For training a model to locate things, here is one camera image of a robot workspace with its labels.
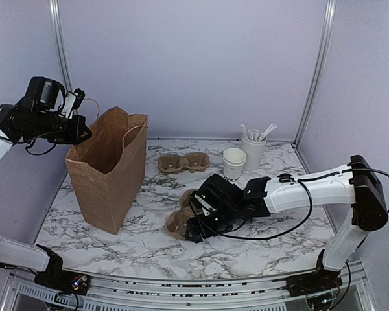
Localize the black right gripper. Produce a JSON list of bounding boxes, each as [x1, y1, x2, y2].
[[185, 203, 241, 243]]

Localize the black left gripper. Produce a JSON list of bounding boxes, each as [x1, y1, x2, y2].
[[25, 109, 91, 144]]

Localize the brown pulp cup carrier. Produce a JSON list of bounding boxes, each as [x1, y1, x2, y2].
[[165, 189, 203, 240], [158, 152, 211, 174]]

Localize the brown paper bag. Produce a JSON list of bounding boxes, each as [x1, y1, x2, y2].
[[65, 106, 148, 234]]

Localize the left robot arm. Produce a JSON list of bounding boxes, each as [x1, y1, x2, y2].
[[0, 76, 92, 295]]

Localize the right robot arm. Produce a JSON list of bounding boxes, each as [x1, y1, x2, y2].
[[185, 155, 389, 290]]

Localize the stack of white paper cups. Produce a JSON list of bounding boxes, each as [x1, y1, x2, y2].
[[223, 148, 246, 182]]

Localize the white ribbed straw holder cup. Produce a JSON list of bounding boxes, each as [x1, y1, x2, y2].
[[240, 135, 266, 171]]

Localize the white wrapped straws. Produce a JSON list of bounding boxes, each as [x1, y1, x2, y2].
[[240, 123, 277, 142]]

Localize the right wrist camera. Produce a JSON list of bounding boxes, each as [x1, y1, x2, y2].
[[194, 194, 215, 216]]

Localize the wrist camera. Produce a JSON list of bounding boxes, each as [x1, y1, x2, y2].
[[61, 88, 85, 119], [194, 194, 215, 216]]

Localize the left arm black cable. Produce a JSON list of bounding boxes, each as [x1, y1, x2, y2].
[[0, 87, 72, 156]]

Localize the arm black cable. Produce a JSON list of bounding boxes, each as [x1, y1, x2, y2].
[[0, 87, 72, 156], [187, 168, 389, 241]]

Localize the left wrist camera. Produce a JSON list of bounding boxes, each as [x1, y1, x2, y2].
[[61, 88, 85, 119]]

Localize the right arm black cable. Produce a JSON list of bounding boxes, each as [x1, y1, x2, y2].
[[187, 168, 389, 241]]

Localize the left aluminium frame post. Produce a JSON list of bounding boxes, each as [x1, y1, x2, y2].
[[49, 0, 73, 91]]

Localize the aluminium frame post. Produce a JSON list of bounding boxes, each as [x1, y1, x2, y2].
[[293, 0, 336, 148], [49, 0, 73, 91]]

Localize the front aluminium rail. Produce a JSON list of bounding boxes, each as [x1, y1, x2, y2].
[[0, 262, 377, 310]]

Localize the right aluminium frame post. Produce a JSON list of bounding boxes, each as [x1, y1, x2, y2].
[[293, 0, 336, 148]]

